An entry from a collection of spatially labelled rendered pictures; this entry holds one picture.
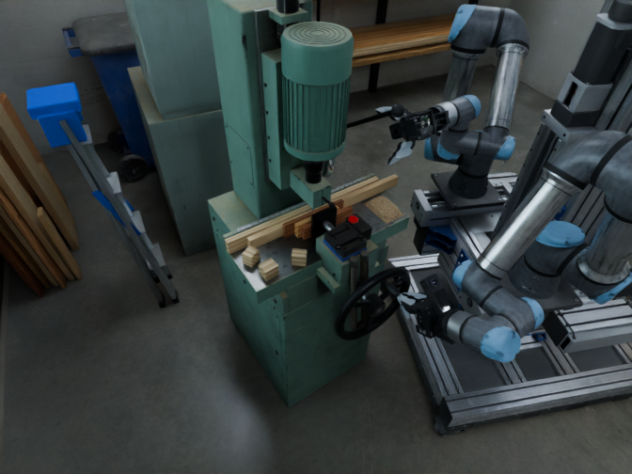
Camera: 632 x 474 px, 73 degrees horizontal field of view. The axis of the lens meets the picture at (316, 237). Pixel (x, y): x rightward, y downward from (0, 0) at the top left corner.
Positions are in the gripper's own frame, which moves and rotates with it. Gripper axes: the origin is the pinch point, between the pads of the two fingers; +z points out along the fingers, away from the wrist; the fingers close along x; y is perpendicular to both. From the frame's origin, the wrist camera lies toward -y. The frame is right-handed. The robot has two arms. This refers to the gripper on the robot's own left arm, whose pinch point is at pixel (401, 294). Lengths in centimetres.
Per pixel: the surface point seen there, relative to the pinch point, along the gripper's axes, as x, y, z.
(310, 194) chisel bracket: -8.2, -30.6, 24.4
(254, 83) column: -15, -65, 29
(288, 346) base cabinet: -23, 23, 40
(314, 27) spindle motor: -5, -73, 8
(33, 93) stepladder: -70, -81, 94
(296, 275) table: -20.6, -9.1, 21.7
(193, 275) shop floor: -31, 20, 149
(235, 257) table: -34, -17, 34
